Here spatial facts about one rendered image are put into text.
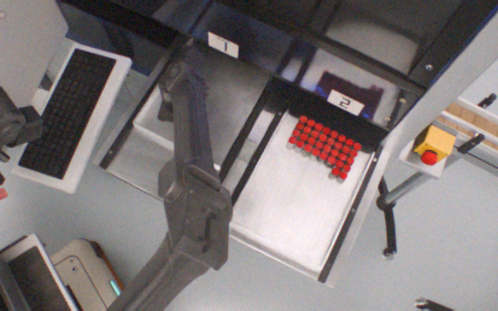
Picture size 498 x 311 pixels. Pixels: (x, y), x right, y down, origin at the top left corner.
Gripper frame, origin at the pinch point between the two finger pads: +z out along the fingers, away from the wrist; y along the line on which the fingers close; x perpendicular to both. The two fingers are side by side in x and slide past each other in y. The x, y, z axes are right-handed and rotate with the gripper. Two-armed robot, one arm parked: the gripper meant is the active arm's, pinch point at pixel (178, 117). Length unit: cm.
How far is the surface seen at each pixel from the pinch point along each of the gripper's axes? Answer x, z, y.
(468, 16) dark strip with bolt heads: -50, -52, 8
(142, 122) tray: 10.0, 4.2, -2.1
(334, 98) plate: -37.7, -9.3, 10.1
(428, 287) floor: -112, 91, -18
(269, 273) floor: -39, 92, -26
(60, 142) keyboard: 32.1, 9.6, -11.4
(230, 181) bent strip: -16.9, 3.7, -13.0
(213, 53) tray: -3.4, 4.7, 23.4
